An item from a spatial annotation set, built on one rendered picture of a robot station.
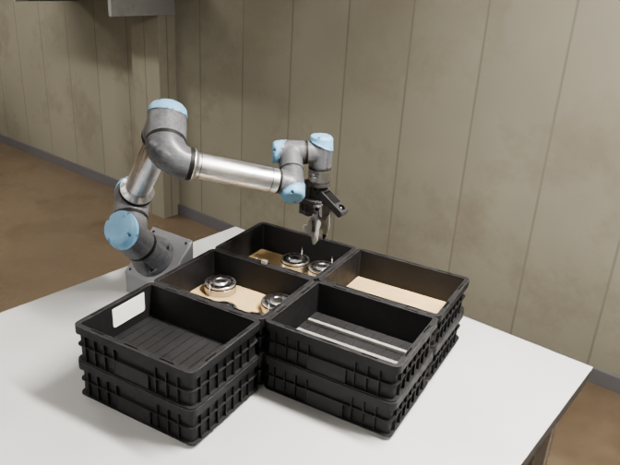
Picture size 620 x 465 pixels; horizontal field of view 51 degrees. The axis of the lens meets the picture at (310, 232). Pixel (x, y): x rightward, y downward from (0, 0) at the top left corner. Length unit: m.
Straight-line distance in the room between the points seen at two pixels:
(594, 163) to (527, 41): 0.64
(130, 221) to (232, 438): 0.81
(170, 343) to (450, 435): 0.80
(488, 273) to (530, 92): 0.96
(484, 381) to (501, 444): 0.28
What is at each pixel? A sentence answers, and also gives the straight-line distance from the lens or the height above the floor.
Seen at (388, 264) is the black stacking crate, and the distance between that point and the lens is 2.20.
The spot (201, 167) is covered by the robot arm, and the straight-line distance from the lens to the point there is 1.88.
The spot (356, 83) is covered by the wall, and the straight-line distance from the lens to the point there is 3.71.
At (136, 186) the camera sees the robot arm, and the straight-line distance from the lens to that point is 2.17.
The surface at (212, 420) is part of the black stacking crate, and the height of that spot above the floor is 0.73.
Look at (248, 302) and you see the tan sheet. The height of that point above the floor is 0.83.
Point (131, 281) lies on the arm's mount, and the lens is 2.39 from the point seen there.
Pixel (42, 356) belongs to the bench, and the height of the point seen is 0.70.
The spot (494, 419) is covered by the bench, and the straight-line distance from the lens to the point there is 1.93.
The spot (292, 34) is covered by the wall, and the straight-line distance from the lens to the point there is 3.97.
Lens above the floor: 1.84
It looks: 23 degrees down
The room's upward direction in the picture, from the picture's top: 3 degrees clockwise
